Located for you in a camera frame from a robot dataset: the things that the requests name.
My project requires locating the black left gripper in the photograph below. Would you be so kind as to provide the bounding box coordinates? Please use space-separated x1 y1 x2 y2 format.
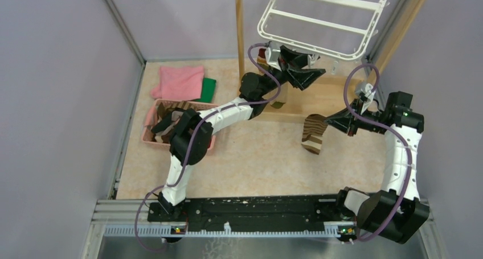
257 45 324 97

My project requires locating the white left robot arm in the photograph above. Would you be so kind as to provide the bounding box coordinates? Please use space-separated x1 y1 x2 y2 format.
158 43 326 221

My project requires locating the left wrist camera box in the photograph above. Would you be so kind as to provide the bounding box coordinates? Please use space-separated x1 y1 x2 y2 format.
265 41 281 71

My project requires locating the pink perforated basket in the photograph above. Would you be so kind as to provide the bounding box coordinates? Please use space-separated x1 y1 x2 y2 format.
141 99 216 150

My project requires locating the white clip drying hanger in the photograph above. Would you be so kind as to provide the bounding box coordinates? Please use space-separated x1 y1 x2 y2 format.
257 0 388 61

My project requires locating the green cloth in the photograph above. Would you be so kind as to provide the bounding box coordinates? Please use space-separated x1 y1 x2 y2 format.
194 77 216 103

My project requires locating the white cable duct strip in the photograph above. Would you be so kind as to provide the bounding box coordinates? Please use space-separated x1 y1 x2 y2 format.
104 222 359 239

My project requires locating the wooden rack base tray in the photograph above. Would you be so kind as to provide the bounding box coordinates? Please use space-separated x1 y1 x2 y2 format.
255 74 347 124

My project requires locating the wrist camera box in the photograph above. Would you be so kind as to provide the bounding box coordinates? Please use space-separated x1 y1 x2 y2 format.
265 41 281 71
354 81 375 115

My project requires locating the pink towel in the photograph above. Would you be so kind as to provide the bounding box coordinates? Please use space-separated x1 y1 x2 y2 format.
150 66 204 101

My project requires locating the right wooden rack post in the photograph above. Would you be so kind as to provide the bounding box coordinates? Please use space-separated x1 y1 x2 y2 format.
367 0 426 73

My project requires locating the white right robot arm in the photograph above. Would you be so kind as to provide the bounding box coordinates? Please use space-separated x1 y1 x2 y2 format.
325 92 430 244

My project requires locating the left wooden rack post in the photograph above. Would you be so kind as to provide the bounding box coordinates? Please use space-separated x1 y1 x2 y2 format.
235 0 245 80

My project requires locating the wooden rack post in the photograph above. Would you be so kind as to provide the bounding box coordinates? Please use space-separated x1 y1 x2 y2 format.
235 0 245 80
367 0 426 73

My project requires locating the brown beige striped sock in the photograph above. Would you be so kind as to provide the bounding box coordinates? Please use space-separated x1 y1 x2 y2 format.
301 114 328 155

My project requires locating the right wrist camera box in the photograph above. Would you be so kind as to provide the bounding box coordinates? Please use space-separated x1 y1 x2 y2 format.
354 81 375 115

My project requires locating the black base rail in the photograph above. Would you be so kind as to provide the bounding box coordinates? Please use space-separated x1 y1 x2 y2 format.
148 194 355 222

